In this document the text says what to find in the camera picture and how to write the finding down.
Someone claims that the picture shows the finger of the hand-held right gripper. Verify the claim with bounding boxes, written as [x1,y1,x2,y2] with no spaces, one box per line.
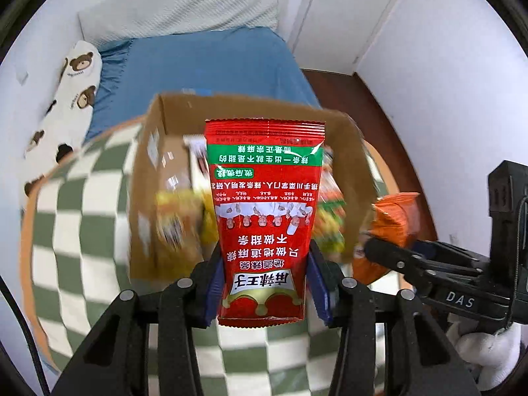
[412,239,492,274]
[365,237,488,298]

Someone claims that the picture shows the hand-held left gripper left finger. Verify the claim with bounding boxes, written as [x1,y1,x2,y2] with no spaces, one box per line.
[51,247,225,396]

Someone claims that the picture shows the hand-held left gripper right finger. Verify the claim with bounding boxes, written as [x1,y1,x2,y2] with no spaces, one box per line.
[307,241,481,396]

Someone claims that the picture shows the orange chip bag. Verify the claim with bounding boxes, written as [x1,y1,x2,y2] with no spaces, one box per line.
[352,192,422,285]

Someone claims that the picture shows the red and green snack packet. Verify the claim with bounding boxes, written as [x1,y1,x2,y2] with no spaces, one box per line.
[205,119,326,326]

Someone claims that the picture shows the cardboard box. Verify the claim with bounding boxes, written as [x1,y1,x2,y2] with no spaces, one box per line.
[129,93,379,282]

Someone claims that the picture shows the person's right hand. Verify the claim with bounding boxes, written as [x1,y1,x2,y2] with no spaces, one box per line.
[447,319,524,388]

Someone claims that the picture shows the green packet with yellow balls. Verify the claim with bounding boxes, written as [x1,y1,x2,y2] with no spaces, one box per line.
[317,173,348,262]

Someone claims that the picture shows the yellow chip bag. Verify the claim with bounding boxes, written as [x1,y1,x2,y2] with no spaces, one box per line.
[156,189,206,253]

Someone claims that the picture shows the green white checkered mat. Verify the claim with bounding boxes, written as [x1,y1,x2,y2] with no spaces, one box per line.
[18,115,413,396]

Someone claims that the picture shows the bed with blue sheet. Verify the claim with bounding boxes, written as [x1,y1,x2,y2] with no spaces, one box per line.
[84,28,323,141]

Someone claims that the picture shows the white door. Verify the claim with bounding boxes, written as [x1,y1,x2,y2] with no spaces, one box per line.
[288,0,414,72]

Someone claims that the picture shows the white bear print pillow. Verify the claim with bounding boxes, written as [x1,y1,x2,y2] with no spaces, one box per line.
[22,40,104,197]

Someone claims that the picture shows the grey pillow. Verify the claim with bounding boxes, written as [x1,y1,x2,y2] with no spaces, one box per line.
[78,0,281,49]

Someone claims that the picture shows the black cable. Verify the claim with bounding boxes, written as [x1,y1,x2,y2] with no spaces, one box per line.
[0,276,47,382]

